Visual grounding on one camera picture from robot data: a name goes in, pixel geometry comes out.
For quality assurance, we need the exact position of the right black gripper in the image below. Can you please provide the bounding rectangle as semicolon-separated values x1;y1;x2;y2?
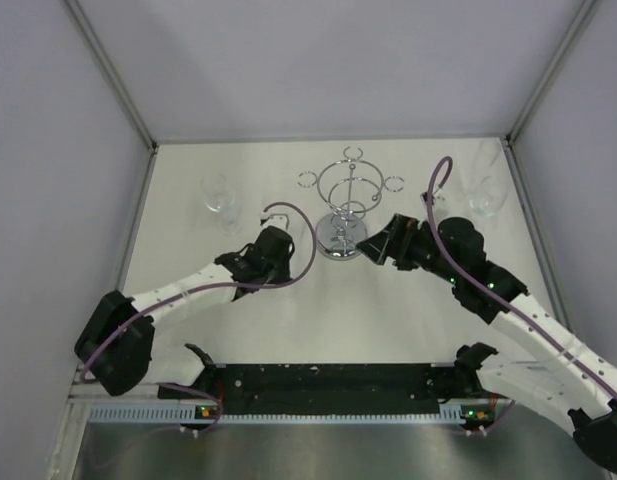
356;213;461;284

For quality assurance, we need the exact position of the clear fluted wine glass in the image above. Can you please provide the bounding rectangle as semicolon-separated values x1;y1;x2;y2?
288;218;312;274

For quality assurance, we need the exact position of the clear round wine glass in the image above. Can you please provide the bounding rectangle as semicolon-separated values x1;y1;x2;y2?
465;139;501;193

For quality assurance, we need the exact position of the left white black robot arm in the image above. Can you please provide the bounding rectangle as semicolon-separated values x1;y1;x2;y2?
74;224;294;397

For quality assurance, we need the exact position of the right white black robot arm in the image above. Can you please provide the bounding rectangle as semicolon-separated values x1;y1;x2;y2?
357;214;617;475

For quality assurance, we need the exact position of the chrome wine glass rack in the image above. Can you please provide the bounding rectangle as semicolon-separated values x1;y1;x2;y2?
297;146;406;261

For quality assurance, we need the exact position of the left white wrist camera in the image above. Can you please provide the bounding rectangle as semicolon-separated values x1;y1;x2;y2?
259;212;290;231

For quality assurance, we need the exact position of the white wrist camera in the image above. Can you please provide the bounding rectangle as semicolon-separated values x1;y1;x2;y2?
259;212;290;231
420;189;448;215

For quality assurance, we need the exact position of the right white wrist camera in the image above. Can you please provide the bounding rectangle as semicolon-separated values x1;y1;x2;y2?
420;189;448;215

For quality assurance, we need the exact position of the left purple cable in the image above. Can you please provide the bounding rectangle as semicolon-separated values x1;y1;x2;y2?
78;201;318;385

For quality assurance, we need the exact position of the purple cable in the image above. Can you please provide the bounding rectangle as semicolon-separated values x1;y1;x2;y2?
426;157;617;399
78;201;318;385

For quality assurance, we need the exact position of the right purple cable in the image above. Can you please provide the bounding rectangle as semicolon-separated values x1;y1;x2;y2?
426;157;617;399

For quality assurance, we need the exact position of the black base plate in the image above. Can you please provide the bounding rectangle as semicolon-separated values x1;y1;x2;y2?
157;360;489;416

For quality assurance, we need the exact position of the grey slotted cable duct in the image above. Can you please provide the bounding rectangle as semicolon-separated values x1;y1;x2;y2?
88;404;493;428

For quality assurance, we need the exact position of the aluminium frame post right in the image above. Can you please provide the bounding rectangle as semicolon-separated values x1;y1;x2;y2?
506;0;601;145

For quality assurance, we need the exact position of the aluminium frame post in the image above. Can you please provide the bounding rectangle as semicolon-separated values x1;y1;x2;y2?
61;0;157;152
506;0;601;145

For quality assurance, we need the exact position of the aluminium frame post left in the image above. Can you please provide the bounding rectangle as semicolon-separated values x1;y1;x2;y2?
61;0;157;152

